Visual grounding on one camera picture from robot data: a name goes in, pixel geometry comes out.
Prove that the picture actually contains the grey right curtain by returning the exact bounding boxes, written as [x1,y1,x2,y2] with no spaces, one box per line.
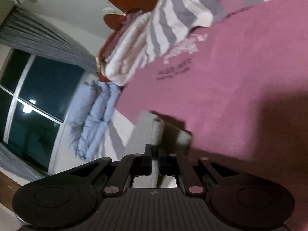
[1,7,97,74]

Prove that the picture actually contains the folded white pink blanket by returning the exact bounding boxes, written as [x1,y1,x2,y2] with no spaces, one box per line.
[104,12,151,87]

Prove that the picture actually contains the grey knit pants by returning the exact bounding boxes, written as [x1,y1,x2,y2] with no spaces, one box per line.
[125,111,192,188]

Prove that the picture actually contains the folded light blue duvet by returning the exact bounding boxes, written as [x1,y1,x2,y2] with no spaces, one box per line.
[67,81,121,162]

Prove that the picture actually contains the striped pink grey bedsheet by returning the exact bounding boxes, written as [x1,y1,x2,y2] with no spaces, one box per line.
[105,0,307,230]

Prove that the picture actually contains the dark glass window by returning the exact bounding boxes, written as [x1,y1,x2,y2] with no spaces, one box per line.
[1,49,85,174]

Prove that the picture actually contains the grey left curtain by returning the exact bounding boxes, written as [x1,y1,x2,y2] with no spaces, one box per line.
[0,143,48,182]

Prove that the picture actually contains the striped grey white pillow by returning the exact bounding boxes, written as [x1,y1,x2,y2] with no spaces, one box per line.
[145,0,271,63]

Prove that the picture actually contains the grey curtain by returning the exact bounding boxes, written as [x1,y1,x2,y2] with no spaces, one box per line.
[0,143,48,182]
[1,7,97,74]

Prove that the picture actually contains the brown wooden door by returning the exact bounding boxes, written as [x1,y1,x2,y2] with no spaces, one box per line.
[0,172,21,212]

